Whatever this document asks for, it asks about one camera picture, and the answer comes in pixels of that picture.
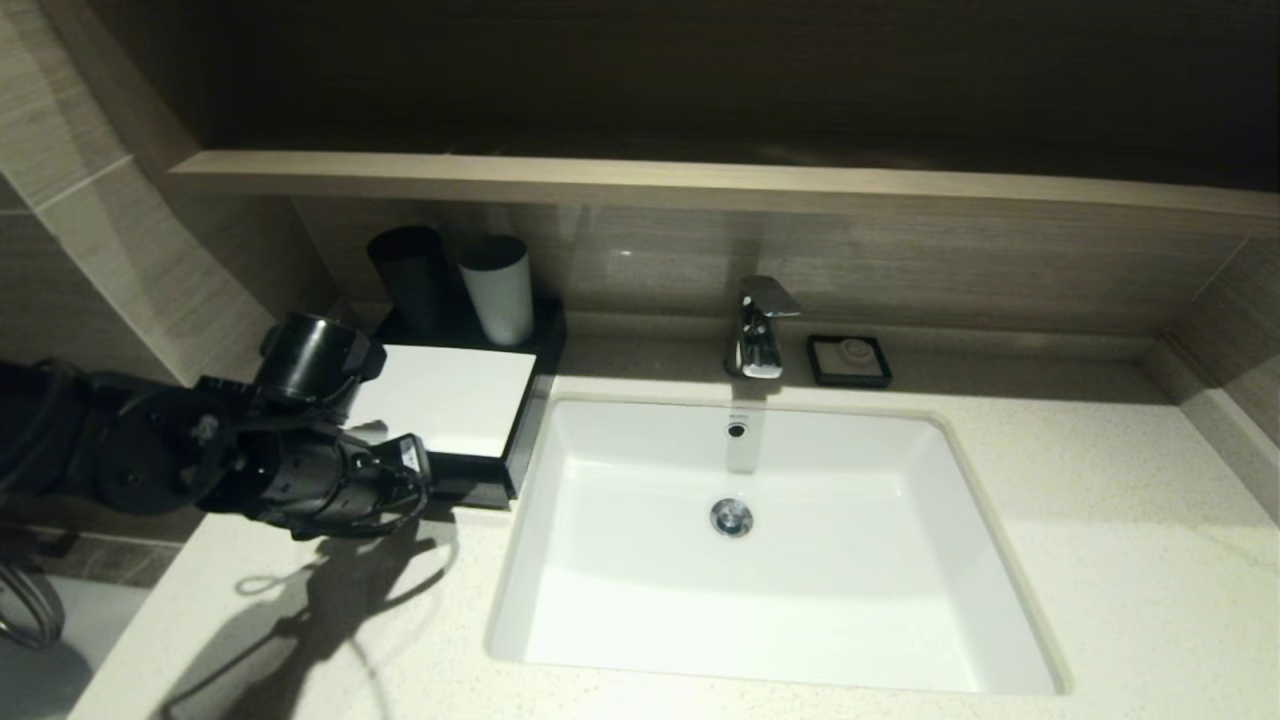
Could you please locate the white plate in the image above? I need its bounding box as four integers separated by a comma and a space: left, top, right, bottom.
345, 345, 539, 459

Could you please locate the chrome faucet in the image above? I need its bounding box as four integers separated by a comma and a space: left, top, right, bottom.
725, 277, 801, 381

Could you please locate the black compartment tray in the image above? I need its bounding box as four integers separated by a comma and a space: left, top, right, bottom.
425, 452, 517, 509

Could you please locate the long wooden wall shelf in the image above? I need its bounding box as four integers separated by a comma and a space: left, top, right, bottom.
168, 152, 1280, 223

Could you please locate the white cup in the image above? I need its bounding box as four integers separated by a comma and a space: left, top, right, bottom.
458, 236, 536, 348

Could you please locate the white ceramic sink basin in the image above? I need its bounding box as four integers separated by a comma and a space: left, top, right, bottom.
487, 397, 1067, 696

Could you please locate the black amenity drawer box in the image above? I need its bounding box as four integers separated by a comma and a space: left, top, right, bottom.
370, 300, 568, 509

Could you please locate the black cup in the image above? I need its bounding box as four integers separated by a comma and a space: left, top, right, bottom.
367, 226, 453, 341

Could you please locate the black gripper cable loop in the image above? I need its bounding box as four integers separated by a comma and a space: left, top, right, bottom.
285, 470, 433, 543

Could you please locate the black square soap dish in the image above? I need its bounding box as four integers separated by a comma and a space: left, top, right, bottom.
806, 335, 892, 390

